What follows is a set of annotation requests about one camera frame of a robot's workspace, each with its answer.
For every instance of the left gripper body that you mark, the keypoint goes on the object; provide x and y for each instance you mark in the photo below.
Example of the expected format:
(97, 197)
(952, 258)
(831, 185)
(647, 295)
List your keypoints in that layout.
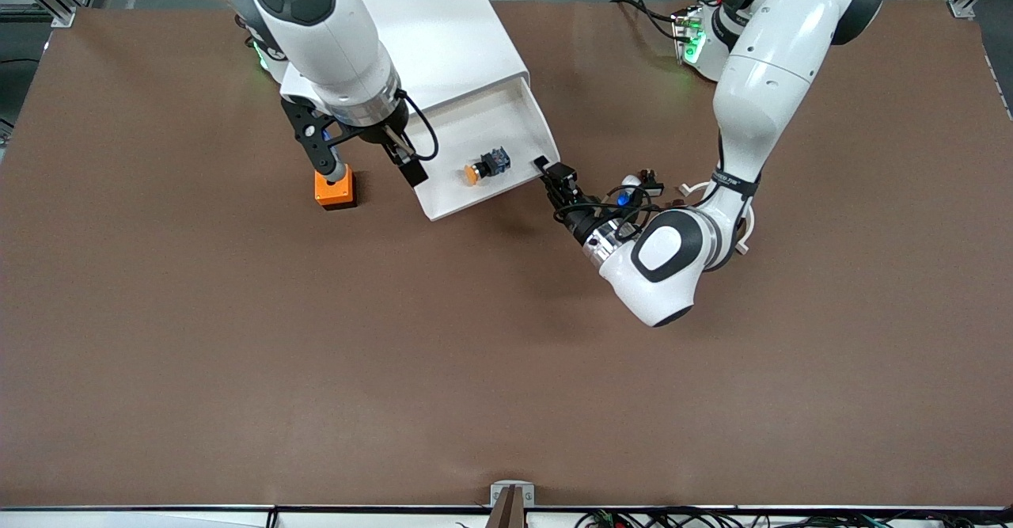
(577, 218)

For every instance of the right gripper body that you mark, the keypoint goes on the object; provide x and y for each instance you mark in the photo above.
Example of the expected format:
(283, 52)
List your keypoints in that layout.
(377, 134)

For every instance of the orange push button blue body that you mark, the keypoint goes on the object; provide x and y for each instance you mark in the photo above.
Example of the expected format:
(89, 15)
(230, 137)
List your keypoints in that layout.
(492, 164)

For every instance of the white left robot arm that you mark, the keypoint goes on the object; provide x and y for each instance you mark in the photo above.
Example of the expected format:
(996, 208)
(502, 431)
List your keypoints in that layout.
(760, 93)

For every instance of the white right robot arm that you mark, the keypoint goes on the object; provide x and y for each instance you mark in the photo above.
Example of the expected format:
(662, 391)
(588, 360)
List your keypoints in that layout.
(316, 29)

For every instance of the black square push button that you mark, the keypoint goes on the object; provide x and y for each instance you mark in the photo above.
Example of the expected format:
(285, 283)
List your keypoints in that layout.
(649, 173)

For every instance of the orange box with hole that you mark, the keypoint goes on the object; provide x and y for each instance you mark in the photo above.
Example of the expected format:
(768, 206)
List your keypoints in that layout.
(336, 194)

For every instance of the metal bracket with brown post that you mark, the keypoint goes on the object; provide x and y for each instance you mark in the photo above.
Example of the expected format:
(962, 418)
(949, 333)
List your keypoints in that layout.
(498, 492)

